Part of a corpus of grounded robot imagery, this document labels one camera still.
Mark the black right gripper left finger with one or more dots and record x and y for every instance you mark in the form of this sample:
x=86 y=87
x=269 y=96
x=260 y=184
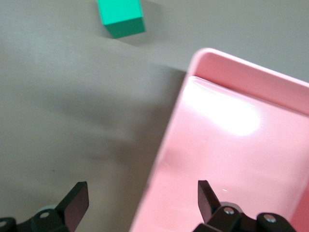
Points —
x=76 y=205

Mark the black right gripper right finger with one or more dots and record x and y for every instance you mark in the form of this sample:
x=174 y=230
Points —
x=205 y=200

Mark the pink plastic bin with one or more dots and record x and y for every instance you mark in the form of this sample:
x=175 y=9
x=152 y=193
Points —
x=229 y=157

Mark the brown table cover sheet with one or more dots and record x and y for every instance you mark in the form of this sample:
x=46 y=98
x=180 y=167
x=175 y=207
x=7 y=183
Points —
x=48 y=96

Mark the green foam cube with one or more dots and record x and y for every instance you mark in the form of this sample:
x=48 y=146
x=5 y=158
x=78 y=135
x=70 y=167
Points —
x=120 y=14

